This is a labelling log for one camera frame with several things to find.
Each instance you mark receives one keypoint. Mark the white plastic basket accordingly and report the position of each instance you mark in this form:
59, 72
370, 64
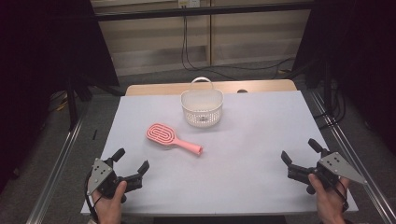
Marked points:
202, 116

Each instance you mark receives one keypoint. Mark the metal floor rail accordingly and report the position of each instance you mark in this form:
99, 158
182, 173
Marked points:
337, 133
53, 183

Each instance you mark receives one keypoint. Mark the person's left hand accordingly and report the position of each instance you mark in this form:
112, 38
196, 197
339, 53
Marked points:
109, 210

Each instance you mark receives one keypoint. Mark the white wall socket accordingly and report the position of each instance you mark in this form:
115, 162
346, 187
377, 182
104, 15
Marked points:
190, 3

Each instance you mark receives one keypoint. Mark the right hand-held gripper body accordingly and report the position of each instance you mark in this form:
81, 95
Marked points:
337, 166

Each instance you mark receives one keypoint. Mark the black metal stand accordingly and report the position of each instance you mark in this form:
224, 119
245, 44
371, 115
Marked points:
72, 105

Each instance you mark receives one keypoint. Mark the white table cover sheet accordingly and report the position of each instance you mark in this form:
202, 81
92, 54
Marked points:
249, 161

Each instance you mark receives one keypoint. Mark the black curtain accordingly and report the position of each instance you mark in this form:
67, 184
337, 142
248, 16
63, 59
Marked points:
37, 62
367, 62

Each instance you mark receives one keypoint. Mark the person's right hand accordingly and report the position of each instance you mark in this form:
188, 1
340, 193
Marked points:
331, 203

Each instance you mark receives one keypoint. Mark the small black floor object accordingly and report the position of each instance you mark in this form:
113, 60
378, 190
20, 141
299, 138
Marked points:
94, 134

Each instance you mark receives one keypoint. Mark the pink hairbrush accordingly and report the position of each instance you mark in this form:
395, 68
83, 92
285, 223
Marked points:
160, 133

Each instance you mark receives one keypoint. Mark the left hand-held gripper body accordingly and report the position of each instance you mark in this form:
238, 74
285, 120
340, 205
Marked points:
99, 174

